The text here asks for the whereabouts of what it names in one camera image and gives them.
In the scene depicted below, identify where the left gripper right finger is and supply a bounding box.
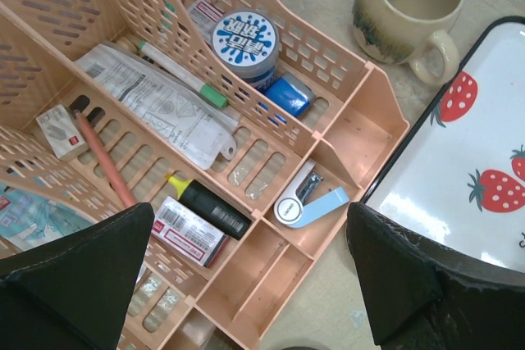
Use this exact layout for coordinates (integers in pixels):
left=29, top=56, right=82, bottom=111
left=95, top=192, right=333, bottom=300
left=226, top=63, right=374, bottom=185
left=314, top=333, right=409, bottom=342
left=345, top=202, right=524, bottom=349

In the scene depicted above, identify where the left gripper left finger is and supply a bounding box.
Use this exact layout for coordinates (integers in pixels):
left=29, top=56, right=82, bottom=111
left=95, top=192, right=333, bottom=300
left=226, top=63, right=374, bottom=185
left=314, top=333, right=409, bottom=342
left=1, top=202, right=155, bottom=349

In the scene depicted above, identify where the light blue printed packet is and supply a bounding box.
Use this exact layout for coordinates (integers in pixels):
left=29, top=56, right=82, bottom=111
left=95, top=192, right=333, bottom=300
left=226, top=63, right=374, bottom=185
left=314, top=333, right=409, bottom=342
left=1, top=184, right=93, bottom=251

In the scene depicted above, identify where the salmon pink pencil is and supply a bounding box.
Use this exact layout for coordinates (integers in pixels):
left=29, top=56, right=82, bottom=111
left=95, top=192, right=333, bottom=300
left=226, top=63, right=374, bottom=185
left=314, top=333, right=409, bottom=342
left=73, top=110, right=137, bottom=207

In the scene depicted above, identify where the white strawberry tray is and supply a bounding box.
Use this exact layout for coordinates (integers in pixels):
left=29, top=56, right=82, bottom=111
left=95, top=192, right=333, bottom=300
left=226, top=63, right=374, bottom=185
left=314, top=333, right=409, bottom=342
left=365, top=16, right=524, bottom=271

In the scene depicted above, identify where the white red label box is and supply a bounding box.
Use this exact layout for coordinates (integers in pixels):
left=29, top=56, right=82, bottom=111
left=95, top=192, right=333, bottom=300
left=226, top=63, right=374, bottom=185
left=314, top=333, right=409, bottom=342
left=152, top=197, right=228, bottom=267

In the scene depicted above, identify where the brown wooden coaster left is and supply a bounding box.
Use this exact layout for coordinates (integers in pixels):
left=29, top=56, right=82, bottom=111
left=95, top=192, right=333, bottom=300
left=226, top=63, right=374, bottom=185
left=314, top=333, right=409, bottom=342
left=281, top=345, right=324, bottom=350

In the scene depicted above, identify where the yellow highlighter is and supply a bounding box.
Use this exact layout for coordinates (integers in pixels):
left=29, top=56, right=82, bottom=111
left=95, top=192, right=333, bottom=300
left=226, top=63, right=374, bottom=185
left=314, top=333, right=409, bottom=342
left=165, top=175, right=252, bottom=240

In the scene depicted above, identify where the small white eraser box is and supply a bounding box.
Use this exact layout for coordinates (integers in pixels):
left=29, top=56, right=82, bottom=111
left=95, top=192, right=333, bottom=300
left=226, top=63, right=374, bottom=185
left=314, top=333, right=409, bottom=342
left=36, top=104, right=89, bottom=161

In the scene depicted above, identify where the white instruction packet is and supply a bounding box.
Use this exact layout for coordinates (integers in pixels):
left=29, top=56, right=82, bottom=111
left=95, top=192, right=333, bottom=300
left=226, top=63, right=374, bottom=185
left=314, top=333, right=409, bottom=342
left=75, top=42, right=240, bottom=170

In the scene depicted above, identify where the green tipped white marker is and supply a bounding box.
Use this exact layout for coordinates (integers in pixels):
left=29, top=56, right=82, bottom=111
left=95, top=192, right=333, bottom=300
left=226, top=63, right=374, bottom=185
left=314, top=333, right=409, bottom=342
left=137, top=40, right=228, bottom=108

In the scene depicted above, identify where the pink desk organizer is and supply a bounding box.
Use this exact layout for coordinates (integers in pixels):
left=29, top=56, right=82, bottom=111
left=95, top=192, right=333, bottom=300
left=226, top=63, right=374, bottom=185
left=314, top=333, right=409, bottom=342
left=1, top=0, right=409, bottom=349

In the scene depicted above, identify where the blue eraser block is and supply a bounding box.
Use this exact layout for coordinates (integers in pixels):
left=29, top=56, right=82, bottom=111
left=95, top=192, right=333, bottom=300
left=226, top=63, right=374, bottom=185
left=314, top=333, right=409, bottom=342
left=264, top=72, right=316, bottom=118

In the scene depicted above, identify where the beige ceramic mug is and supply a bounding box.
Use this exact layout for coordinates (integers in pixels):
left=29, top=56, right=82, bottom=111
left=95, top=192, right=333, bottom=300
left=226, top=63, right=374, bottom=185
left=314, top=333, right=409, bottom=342
left=352, top=0, right=463, bottom=86

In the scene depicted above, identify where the round blue white tin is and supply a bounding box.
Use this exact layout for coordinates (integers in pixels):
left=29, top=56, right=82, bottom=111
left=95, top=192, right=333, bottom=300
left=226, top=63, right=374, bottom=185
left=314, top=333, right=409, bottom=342
left=211, top=10, right=280, bottom=92

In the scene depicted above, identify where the red white staples box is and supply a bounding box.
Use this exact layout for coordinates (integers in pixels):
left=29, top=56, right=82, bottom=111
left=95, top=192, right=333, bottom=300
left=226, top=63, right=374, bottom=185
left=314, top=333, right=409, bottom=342
left=188, top=0, right=223, bottom=36

